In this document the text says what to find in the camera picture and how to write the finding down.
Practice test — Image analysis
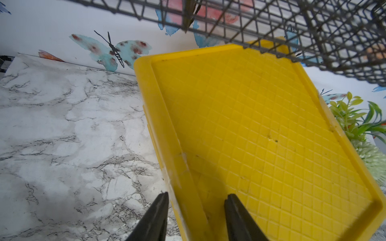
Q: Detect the yellow plastic drawer unit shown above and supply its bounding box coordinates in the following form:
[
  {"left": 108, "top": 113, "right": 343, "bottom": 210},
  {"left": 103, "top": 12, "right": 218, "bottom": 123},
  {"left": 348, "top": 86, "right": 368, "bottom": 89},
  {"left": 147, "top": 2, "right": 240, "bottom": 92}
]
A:
[{"left": 134, "top": 45, "right": 386, "bottom": 241}]

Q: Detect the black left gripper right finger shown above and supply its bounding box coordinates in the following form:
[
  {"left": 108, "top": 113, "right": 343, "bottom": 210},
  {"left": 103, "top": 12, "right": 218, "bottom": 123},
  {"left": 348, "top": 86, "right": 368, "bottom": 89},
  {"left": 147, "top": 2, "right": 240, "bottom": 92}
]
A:
[{"left": 224, "top": 194, "right": 268, "bottom": 241}]

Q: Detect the green plant in white pot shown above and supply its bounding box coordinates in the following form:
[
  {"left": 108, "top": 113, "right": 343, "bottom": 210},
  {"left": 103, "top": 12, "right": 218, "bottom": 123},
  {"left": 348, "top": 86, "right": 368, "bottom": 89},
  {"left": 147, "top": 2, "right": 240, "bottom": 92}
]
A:
[{"left": 323, "top": 92, "right": 386, "bottom": 186}]

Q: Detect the black wire wall basket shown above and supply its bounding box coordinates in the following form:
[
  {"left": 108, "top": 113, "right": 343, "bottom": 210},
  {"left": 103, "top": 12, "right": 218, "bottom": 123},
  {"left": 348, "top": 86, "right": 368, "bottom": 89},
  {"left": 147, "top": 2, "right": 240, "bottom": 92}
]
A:
[{"left": 80, "top": 1, "right": 386, "bottom": 87}]

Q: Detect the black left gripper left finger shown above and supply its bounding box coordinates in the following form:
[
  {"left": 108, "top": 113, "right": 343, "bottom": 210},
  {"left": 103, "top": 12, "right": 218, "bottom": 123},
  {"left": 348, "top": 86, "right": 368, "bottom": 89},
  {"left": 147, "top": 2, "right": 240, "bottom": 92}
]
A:
[{"left": 126, "top": 192, "right": 169, "bottom": 241}]

